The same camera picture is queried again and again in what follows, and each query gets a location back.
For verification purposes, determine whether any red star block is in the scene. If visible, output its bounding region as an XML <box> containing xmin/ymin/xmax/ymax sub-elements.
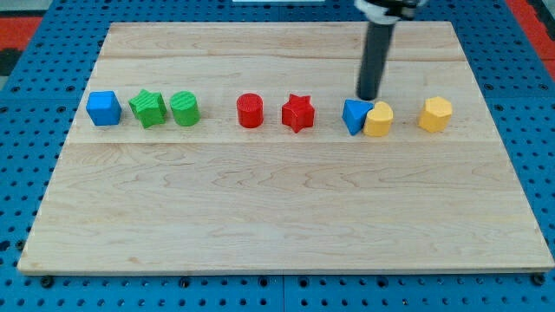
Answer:
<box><xmin>281</xmin><ymin>94</ymin><xmax>315</xmax><ymax>133</ymax></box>

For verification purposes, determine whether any wooden board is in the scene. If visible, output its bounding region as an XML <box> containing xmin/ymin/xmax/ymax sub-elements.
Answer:
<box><xmin>18</xmin><ymin>22</ymin><xmax>554</xmax><ymax>276</ymax></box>

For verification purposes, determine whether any red cylinder block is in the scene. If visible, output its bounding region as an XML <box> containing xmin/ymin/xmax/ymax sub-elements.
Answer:
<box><xmin>236</xmin><ymin>93</ymin><xmax>264</xmax><ymax>128</ymax></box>

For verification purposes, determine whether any green star block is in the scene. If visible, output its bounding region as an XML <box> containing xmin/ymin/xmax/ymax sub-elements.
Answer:
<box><xmin>128</xmin><ymin>89</ymin><xmax>167</xmax><ymax>128</ymax></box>

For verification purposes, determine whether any blue cube block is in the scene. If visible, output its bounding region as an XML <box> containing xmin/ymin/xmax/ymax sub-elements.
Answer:
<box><xmin>86</xmin><ymin>90</ymin><xmax>121</xmax><ymax>127</ymax></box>

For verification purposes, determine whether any yellow heart block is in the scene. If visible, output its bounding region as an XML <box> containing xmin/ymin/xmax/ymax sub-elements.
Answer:
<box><xmin>363</xmin><ymin>101</ymin><xmax>394</xmax><ymax>137</ymax></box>

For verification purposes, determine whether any blue triangle block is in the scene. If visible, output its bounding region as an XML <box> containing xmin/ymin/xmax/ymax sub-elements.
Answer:
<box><xmin>342</xmin><ymin>99</ymin><xmax>374</xmax><ymax>136</ymax></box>

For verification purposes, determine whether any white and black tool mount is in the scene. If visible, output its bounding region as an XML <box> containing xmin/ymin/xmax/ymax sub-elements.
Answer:
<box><xmin>354</xmin><ymin>0</ymin><xmax>428</xmax><ymax>24</ymax></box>

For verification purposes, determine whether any yellow hexagon block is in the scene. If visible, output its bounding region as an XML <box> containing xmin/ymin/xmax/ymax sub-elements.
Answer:
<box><xmin>418</xmin><ymin>96</ymin><xmax>453</xmax><ymax>133</ymax></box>

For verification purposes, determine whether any green cylinder block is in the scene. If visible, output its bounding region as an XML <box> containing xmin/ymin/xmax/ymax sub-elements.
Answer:
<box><xmin>170</xmin><ymin>91</ymin><xmax>200</xmax><ymax>127</ymax></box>

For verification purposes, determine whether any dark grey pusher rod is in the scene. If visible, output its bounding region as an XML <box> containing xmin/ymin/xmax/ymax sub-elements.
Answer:
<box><xmin>356</xmin><ymin>22</ymin><xmax>395</xmax><ymax>101</ymax></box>

